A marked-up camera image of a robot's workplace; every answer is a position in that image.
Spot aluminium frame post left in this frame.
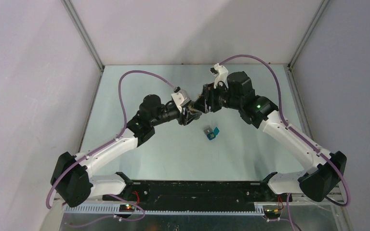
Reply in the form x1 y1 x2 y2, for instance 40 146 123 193
61 0 105 72

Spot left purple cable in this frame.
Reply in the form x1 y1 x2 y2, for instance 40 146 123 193
46 70 178 220

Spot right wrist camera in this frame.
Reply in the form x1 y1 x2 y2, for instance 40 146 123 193
210 63 228 89

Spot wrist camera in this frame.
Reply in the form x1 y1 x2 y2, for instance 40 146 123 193
171 87 191 113
210 63 228 89

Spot clear pill bottle gold lid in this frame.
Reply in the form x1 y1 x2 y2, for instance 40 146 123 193
186 104 202 115

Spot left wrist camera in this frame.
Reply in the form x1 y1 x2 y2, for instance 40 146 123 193
171 87 191 113

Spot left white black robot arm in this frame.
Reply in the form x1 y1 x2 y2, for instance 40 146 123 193
50 90 206 207

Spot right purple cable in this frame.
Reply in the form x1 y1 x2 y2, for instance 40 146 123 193
218 54 352 231

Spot aluminium frame post right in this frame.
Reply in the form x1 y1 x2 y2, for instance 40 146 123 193
288 0 331 71

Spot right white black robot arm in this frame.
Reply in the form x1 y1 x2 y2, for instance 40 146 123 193
193 72 347 202

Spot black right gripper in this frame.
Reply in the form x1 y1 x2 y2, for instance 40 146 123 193
192 80 241 114

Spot aluminium frame post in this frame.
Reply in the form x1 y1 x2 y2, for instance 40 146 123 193
61 0 105 72
288 0 331 71

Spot purple cable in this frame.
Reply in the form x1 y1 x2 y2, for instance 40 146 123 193
46 70 178 220
218 54 352 231

